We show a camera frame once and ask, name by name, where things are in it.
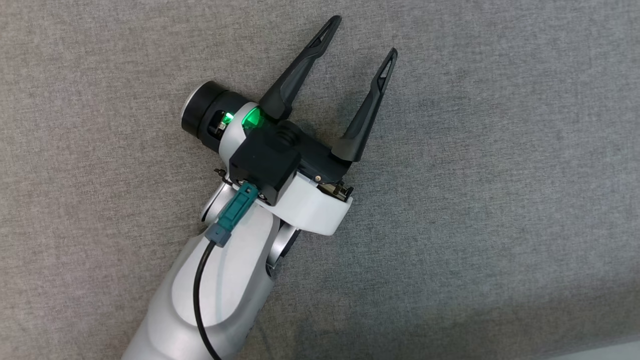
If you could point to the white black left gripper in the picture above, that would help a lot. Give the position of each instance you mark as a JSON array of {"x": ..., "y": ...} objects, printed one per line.
[{"x": 315, "y": 205}]

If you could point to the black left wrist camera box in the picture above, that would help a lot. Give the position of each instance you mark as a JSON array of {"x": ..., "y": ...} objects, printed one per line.
[{"x": 265, "y": 160}]

